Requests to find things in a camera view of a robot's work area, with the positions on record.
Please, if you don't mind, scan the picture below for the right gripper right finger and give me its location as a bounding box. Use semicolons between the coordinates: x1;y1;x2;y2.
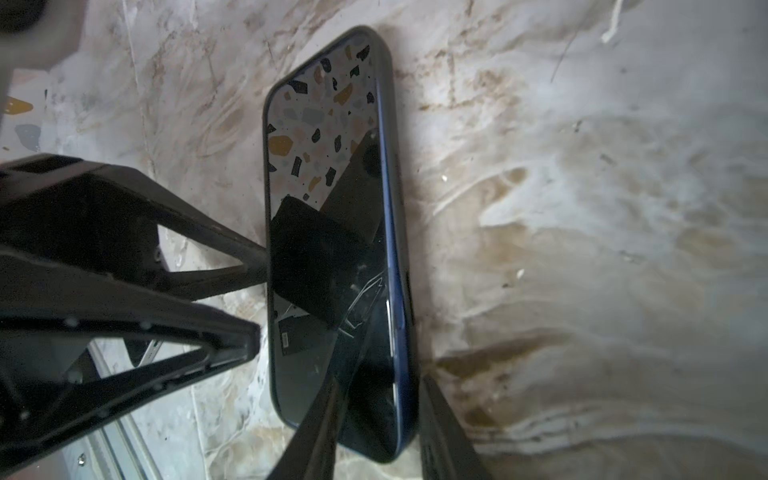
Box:
418;375;492;480

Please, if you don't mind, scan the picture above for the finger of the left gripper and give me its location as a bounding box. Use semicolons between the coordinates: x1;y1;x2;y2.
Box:
1;154;268;300
1;248;261;474

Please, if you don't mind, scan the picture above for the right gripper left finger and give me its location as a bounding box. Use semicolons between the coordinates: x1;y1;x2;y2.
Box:
268;362;357;479

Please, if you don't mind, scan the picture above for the blue phone black screen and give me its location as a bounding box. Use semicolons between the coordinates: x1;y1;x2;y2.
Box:
263;26;418;463

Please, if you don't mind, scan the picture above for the aluminium rail frame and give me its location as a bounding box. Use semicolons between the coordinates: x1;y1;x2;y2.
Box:
59;341;199;480

